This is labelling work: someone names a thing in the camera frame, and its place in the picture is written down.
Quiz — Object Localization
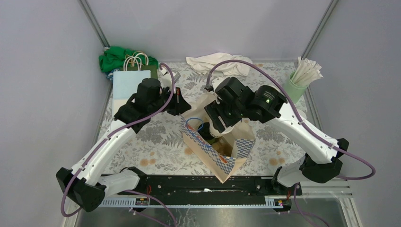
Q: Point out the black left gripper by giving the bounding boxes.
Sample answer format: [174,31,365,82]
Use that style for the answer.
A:
[149,86,192,116]

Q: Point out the green paper coffee cup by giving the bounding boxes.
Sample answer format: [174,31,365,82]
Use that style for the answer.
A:
[197,122,218,145]

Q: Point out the blue checkered paper bag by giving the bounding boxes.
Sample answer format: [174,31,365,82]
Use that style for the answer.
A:
[181,94,255,183]

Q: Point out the white paper coffee cup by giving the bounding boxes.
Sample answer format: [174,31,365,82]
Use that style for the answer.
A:
[209,122,234,138]

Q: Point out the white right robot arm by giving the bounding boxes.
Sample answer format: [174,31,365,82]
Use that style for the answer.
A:
[205,77,343,195]

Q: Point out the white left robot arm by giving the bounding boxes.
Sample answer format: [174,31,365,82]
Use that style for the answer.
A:
[56,78,191,212]

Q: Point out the floral tablecloth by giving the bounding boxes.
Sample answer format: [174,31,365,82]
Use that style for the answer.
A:
[104,62,304,176]

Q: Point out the white cloth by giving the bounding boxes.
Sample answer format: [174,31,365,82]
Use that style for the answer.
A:
[186,52,253,76]

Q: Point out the light blue paper bag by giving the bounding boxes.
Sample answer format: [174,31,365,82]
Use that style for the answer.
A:
[112,70,151,114]

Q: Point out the green straw holder cup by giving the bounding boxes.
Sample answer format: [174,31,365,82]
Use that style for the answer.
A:
[283,71,308,104]

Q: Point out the stack of white lids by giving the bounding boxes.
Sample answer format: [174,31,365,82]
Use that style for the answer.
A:
[297,109,307,119]

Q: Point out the bundle of white wrapped straws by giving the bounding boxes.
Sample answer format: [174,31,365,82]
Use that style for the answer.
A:
[290,57,323,87]

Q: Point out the green cloth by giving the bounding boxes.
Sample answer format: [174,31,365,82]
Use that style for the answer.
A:
[98,46,159,73]

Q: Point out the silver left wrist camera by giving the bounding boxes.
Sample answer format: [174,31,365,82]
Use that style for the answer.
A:
[159,69,182,84]

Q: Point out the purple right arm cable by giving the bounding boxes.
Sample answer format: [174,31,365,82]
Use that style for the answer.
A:
[205,59,376,227]

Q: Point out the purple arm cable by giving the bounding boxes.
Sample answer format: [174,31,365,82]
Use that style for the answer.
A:
[205,59,376,227]
[60,62,183,227]

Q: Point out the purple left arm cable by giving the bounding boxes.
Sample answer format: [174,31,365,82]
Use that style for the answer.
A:
[60,62,183,227]

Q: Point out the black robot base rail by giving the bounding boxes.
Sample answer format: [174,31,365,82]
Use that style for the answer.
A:
[129,167,302,206]

